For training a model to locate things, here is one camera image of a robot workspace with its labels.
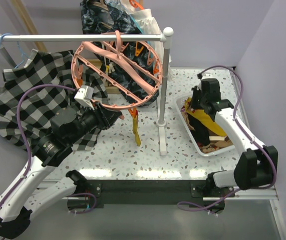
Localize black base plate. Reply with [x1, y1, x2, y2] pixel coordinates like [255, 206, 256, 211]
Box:
[74, 179, 229, 208]

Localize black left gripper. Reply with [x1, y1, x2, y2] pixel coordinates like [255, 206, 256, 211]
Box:
[68, 99, 122, 145]

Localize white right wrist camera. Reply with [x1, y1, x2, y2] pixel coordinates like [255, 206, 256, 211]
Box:
[197, 72, 212, 90]

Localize wooden frame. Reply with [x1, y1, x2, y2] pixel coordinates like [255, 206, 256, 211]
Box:
[12, 0, 47, 52]

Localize white garment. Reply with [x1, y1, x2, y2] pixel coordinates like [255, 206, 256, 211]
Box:
[120, 0, 165, 76]

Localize teal garment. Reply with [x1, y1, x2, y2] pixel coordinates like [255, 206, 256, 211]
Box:
[105, 0, 145, 34]

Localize dark blue patterned garment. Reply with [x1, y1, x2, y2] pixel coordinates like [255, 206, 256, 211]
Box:
[80, 0, 154, 99]

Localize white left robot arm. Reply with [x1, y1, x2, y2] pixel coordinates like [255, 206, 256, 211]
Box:
[0, 103, 122, 240]

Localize light blue wire hanger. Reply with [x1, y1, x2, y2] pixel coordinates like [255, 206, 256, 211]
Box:
[0, 32, 30, 69]

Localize black white checkered shirt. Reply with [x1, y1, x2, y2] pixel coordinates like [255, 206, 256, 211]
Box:
[0, 49, 110, 152]

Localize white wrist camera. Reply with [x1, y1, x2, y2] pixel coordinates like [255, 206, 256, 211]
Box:
[74, 85, 94, 110]
[197, 72, 212, 90]

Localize white plastic basket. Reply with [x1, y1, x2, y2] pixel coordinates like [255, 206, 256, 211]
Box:
[174, 93, 235, 157]

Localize white clothes rack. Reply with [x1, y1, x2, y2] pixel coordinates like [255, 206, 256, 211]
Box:
[0, 27, 174, 156]

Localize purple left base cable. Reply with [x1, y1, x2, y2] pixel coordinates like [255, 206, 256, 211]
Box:
[69, 192, 99, 215]

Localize pink round clip hanger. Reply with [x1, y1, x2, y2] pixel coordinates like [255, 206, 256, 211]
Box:
[71, 30, 162, 110]

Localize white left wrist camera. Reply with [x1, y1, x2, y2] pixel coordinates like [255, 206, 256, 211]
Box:
[74, 85, 94, 110]

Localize orange plastic hanger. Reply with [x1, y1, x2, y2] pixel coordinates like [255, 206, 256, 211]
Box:
[129, 0, 144, 10]

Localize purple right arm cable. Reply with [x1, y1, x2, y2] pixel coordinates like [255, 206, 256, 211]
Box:
[200, 65, 278, 190]

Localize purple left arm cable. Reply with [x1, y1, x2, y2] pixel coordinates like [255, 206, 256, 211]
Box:
[0, 84, 76, 231]

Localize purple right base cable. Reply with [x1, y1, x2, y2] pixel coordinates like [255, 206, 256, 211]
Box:
[177, 189, 241, 213]

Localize black striped sock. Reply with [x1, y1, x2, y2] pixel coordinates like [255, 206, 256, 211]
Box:
[190, 118, 210, 146]

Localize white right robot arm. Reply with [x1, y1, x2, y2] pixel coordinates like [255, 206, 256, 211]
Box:
[191, 78, 278, 197]

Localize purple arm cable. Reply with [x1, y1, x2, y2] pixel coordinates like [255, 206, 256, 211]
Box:
[0, 84, 76, 231]
[200, 65, 278, 190]

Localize yellow sock with pattern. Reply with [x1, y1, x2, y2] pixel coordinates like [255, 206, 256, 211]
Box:
[184, 97, 227, 137]

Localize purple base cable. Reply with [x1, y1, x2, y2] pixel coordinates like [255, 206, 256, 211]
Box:
[69, 192, 99, 215]
[177, 189, 241, 213]

